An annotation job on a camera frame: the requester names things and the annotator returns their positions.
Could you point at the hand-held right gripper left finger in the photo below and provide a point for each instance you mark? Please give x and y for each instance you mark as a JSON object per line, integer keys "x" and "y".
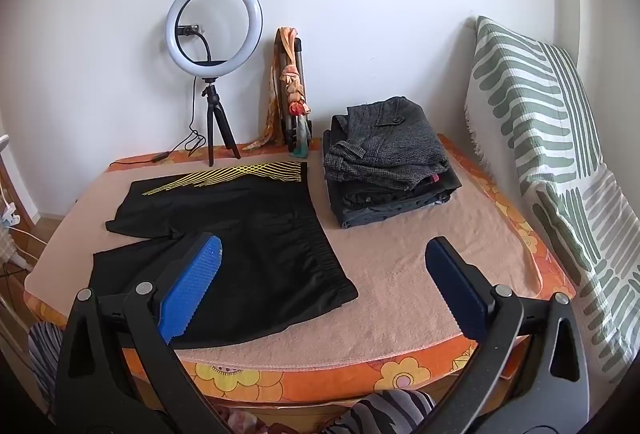
{"x": 192, "y": 289}

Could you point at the blue folded jeans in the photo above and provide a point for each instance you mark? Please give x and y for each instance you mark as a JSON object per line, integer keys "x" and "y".
{"x": 372, "y": 216}

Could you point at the grey tweed folded pants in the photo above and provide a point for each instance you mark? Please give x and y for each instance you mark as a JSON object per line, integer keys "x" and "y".
{"x": 385, "y": 139}

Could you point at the black tripod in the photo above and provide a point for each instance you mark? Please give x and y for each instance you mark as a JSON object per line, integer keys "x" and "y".
{"x": 218, "y": 114}

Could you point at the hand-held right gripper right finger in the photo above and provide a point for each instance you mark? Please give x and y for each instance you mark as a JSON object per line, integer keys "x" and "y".
{"x": 457, "y": 289}

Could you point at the black shorts with yellow stripes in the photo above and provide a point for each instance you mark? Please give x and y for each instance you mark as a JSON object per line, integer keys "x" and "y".
{"x": 250, "y": 234}

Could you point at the peach blanket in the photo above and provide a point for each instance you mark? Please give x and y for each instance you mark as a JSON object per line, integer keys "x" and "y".
{"x": 410, "y": 264}

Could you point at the orange floral sheet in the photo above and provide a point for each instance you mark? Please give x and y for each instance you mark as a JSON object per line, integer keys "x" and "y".
{"x": 240, "y": 376}

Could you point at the person's striped clothing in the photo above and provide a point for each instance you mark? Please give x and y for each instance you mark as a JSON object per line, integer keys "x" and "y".
{"x": 387, "y": 409}

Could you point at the white drying rack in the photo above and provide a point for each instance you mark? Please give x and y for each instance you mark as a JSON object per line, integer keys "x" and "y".
{"x": 7, "y": 214}

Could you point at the black folded pants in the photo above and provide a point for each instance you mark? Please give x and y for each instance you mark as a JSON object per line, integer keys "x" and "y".
{"x": 360, "y": 196}

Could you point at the brown wooden furniture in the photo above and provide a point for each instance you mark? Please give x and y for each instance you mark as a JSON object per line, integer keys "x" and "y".
{"x": 4, "y": 179}

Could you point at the green striped white pillow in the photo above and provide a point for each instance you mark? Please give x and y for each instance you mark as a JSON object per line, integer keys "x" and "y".
{"x": 540, "y": 114}

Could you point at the orange patterned scarf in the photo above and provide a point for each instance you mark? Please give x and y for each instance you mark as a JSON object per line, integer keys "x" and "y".
{"x": 292, "y": 79}

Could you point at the black phone holder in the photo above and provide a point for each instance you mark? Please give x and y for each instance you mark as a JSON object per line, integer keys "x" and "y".
{"x": 191, "y": 32}

